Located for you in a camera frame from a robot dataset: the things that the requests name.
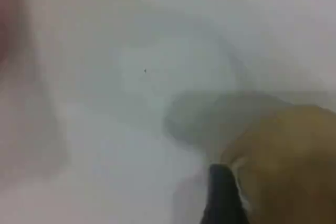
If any beige egg yolk pastry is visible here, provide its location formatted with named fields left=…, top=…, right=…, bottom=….
left=220, top=105, right=336, bottom=224

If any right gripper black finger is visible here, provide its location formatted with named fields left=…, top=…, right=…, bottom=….
left=201, top=164, right=249, bottom=224

